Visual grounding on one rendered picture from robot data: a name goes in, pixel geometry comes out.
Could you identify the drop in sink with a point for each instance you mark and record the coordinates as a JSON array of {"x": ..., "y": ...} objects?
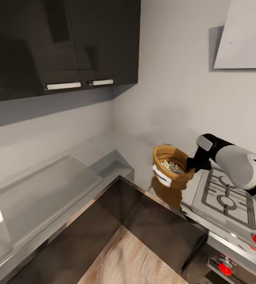
[{"x": 28, "y": 205}]

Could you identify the oven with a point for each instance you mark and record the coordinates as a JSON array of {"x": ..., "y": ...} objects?
[{"x": 212, "y": 262}]

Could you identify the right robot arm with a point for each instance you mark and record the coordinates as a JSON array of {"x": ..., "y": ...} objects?
[{"x": 238, "y": 163}]

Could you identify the range hood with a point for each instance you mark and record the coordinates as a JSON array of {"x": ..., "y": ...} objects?
[{"x": 237, "y": 48}]

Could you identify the popcorn bag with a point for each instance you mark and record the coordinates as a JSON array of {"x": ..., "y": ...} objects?
[{"x": 178, "y": 158}]

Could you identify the cabinet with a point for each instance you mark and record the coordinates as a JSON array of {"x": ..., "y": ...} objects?
[{"x": 60, "y": 46}]

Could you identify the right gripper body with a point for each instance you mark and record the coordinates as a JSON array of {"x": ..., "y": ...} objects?
[{"x": 198, "y": 163}]

